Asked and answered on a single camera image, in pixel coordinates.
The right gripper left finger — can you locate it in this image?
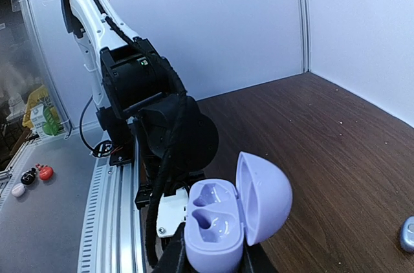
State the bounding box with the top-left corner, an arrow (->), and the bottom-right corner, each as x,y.
152,223 -> 190,273

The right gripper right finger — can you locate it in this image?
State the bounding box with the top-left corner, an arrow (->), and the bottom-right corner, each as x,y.
241,241 -> 275,273

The round lilac earbud case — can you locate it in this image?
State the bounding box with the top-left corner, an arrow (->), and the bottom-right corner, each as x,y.
184,152 -> 293,272

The grey-purple earbud charging case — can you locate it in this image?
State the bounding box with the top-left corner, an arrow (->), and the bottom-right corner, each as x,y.
400,216 -> 414,254

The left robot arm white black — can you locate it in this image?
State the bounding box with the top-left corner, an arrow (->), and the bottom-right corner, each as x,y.
60,0 -> 219,173

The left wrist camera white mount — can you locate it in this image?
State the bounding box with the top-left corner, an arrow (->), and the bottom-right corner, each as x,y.
156,187 -> 189,239

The front aluminium rail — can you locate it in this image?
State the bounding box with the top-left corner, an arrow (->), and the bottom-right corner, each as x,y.
1,135 -> 149,272

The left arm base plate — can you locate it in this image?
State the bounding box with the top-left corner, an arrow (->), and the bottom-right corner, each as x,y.
109,143 -> 135,166

